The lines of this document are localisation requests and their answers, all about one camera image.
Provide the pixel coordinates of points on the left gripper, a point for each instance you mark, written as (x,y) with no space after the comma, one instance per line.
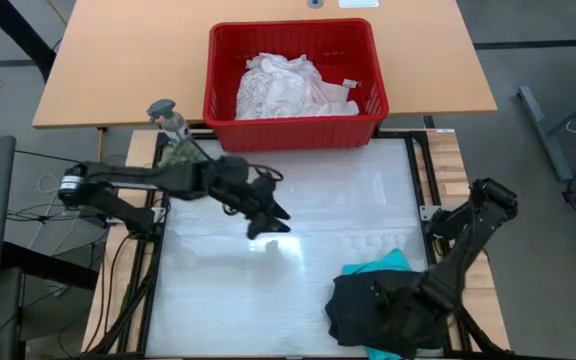
(238,187)

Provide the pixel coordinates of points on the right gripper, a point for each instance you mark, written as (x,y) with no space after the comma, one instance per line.
(413,315)

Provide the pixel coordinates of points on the black jacket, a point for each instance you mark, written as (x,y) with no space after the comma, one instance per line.
(353,310)

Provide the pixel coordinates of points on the teal garment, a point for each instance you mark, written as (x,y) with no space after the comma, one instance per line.
(383,262)

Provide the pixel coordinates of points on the white garment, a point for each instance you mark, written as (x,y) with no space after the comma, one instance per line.
(288,90)

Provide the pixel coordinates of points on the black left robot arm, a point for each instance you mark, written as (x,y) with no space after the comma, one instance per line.
(118,175)

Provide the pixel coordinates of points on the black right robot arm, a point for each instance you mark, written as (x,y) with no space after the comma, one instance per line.
(473,235)

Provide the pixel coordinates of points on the red plastic laundry bin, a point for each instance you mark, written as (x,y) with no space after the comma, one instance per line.
(338,40)

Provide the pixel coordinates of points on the green potted succulent plant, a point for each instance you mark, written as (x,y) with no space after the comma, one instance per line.
(178,155)

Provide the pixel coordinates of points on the small white label tag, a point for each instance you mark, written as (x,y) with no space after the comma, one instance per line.
(350,83)

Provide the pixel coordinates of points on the clear spray bottle grey head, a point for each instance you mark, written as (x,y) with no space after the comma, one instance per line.
(163,107)

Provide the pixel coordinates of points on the orange wooden desk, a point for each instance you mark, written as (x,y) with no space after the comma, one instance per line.
(118,60)

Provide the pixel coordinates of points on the white desk socket plate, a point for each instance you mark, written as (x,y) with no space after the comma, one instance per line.
(358,3)

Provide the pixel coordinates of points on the grey metal desk leg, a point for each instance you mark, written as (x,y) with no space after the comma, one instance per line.
(543,130)

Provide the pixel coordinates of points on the black diagonal desk beam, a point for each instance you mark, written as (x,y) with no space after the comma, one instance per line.
(18,35)

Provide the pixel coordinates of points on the black aluminium table frame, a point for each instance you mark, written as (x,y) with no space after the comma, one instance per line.
(151,280)

